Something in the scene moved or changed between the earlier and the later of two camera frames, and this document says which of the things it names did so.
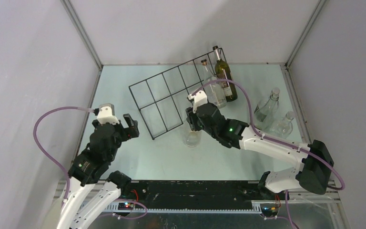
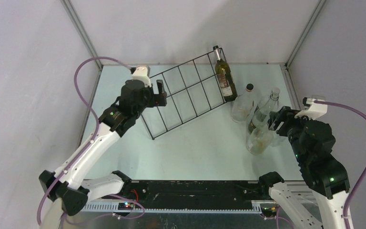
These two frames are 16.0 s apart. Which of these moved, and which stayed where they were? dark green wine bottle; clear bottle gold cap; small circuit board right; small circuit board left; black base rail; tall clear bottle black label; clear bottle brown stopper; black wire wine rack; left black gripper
Moved: clear bottle brown stopper; clear bottle gold cap; left black gripper
Stayed: black base rail; dark green wine bottle; small circuit board left; tall clear bottle black label; small circuit board right; black wire wine rack
